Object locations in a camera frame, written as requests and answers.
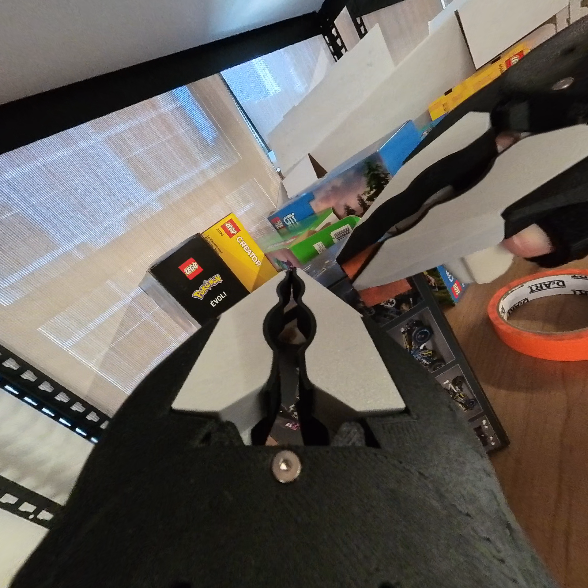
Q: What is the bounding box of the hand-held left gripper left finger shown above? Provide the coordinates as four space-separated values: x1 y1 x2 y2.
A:
171 270 295 445

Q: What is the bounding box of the orange tape roll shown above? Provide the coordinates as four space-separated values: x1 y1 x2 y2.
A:
487 269 588 362

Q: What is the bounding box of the small blue toy box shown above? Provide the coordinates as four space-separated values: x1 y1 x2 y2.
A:
425 264 470 307

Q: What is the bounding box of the black toy box orange tape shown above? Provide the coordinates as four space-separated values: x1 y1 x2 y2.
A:
269 255 511 454

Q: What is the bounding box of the yellow toy box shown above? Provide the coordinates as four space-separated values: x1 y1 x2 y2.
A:
428 43 530 121

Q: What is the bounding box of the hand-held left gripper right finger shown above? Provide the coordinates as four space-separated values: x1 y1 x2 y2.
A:
292 269 407 421

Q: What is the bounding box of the black toy box tan base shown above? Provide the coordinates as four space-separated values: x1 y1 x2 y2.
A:
139 233 254 330

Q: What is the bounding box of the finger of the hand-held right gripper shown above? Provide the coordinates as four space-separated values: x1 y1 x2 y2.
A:
351 123 588 292
337 111 497 268

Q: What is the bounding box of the person's right hand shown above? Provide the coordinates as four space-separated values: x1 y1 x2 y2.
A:
495 131 558 259

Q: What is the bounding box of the translucent window blind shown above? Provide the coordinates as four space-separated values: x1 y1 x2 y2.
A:
0 73 285 414

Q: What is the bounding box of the green toy box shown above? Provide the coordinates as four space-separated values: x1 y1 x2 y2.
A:
271 215 361 272

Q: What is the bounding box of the yellow toy box flamingo print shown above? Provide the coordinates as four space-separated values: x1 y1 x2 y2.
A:
202 212 279 295

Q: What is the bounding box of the black metal shelf rack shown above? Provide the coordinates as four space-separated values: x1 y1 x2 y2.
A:
0 0 588 588

